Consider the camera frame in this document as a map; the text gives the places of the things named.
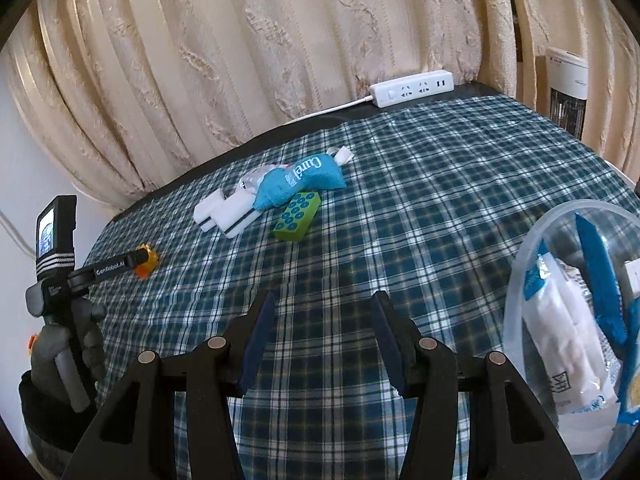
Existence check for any person's left hand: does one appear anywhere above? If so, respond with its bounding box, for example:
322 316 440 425
30 302 108 402

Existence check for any person's left forearm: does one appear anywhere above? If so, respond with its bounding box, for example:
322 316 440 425
19 370 101 480

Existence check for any beige patterned curtain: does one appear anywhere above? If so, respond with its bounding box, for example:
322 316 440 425
2 0 640 211

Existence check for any blue plaid tablecloth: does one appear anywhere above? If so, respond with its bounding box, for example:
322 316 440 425
82 94 640 480

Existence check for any white power strip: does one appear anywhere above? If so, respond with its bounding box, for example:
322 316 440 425
369 71 455 108

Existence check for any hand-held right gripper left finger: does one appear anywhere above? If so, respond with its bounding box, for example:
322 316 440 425
60 290 278 480

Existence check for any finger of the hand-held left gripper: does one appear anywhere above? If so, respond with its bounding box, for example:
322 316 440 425
122 246 153 272

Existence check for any orange toy block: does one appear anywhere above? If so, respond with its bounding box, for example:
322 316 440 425
135 244 161 280

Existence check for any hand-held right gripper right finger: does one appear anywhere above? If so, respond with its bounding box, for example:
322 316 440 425
370 290 583 480

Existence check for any white power strip cable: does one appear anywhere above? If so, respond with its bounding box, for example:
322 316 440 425
282 96 376 126

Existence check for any small red white packet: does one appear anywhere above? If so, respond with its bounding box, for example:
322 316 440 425
235 162 296 196

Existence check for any green block with blue dots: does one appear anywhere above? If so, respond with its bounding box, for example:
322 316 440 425
273 191 322 242

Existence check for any white wall cable with plug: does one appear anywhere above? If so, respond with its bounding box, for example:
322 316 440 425
0 210 38 256

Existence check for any blue Curel pouch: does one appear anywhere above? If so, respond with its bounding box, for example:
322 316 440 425
252 145 355 211

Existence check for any white and blue carton box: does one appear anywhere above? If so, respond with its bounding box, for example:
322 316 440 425
622 259 640 297

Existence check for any white plastic packet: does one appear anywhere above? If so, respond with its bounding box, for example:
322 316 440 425
520 252 623 433

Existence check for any plain blue packet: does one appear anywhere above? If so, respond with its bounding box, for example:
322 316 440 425
574 212 628 346

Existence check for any clear plastic container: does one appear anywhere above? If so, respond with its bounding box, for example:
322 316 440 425
502 199 640 471

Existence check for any white tower heater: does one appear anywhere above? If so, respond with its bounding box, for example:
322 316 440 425
535 46 590 141

